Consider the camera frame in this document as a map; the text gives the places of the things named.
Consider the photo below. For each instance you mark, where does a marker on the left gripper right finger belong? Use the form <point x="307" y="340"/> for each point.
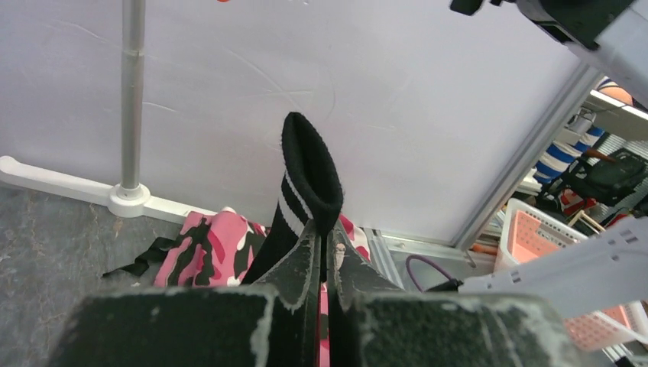
<point x="373" y="322"/>

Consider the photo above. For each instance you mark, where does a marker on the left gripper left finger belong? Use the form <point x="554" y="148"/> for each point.
<point x="272" y="322"/>

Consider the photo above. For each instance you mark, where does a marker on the pink camouflage bag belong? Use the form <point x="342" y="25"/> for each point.
<point x="209" y="251"/>

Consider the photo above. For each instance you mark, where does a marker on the black white-striped sock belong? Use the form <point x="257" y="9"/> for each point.
<point x="310" y="189"/>

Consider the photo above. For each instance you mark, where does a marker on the silver white drying rack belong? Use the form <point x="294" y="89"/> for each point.
<point x="129" y="198"/>

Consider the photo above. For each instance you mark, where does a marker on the black bag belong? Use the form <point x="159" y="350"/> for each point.
<point x="607" y="183"/>

